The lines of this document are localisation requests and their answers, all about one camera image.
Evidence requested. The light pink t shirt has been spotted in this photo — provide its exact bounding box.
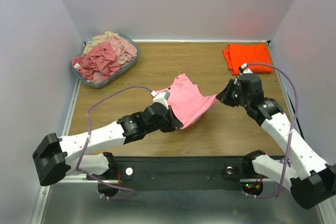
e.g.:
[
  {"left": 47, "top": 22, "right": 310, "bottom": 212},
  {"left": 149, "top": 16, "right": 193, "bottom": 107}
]
[{"left": 156, "top": 73, "right": 216, "bottom": 129}]

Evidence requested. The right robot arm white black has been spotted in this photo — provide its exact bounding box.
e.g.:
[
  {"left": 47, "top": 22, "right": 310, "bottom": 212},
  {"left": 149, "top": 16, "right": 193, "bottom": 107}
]
[{"left": 216, "top": 73, "right": 335, "bottom": 209}]

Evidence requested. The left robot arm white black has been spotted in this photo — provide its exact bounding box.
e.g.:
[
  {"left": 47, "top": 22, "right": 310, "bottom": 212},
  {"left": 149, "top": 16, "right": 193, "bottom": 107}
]
[{"left": 32, "top": 102, "right": 183, "bottom": 186}]

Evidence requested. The folded orange t shirt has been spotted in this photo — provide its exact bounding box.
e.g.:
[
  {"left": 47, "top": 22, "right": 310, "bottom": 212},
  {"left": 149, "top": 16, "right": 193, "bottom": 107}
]
[{"left": 223, "top": 42, "right": 272, "bottom": 76}]

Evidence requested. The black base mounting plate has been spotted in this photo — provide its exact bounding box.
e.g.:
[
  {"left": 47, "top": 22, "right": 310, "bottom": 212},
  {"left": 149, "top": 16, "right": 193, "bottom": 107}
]
[{"left": 108, "top": 156, "right": 265, "bottom": 192}]

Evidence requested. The grey laundry basket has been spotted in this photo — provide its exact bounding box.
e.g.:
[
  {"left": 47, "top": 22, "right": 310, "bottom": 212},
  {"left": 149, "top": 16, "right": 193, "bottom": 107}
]
[{"left": 71, "top": 34, "right": 140, "bottom": 89}]

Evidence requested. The dark pink crumpled shirt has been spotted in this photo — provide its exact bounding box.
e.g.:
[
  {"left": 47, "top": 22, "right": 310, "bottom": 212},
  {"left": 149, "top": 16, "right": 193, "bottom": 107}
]
[{"left": 71, "top": 42, "right": 121, "bottom": 82}]

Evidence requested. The pale pink crumpled shirt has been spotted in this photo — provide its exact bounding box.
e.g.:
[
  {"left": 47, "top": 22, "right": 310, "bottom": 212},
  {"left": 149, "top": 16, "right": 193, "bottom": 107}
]
[{"left": 106, "top": 34, "right": 138, "bottom": 67}]

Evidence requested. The beige crumpled shirt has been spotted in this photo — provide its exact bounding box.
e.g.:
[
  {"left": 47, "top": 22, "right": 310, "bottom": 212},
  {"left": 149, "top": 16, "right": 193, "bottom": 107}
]
[{"left": 82, "top": 31, "right": 119, "bottom": 56}]

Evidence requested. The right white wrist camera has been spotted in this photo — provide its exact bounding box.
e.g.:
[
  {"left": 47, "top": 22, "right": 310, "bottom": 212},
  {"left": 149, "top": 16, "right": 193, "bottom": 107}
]
[{"left": 238, "top": 63, "right": 253, "bottom": 75}]

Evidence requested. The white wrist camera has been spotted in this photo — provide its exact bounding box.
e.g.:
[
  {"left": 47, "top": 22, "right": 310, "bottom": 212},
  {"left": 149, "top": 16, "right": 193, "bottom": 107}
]
[
  {"left": 238, "top": 63, "right": 253, "bottom": 75},
  {"left": 151, "top": 91, "right": 170, "bottom": 109}
]

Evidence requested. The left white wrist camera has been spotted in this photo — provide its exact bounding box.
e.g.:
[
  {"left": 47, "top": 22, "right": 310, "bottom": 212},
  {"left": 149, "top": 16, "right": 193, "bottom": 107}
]
[{"left": 151, "top": 91, "right": 170, "bottom": 109}]

